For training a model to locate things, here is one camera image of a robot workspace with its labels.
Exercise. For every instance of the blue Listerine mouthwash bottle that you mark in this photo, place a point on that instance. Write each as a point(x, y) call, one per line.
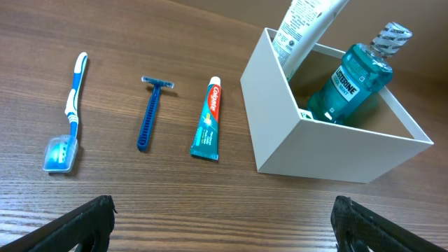
point(363, 72)

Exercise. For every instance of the white lotion tube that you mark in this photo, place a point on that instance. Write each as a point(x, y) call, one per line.
point(303, 25)

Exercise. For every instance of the blue white toothbrush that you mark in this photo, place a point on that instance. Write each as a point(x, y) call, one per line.
point(60, 153)

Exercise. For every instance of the white cardboard box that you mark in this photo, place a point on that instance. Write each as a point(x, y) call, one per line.
point(377, 137)

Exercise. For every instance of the Colgate toothpaste tube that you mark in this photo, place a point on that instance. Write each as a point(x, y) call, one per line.
point(205, 143)

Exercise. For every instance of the green white soap packet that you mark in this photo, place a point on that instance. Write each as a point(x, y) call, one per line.
point(305, 114)

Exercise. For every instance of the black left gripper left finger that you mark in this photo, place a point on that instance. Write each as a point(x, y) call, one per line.
point(86, 228)

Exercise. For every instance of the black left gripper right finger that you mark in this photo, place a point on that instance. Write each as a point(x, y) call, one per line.
point(357, 228)

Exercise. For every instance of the blue disposable razor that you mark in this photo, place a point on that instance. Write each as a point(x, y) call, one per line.
point(151, 110)

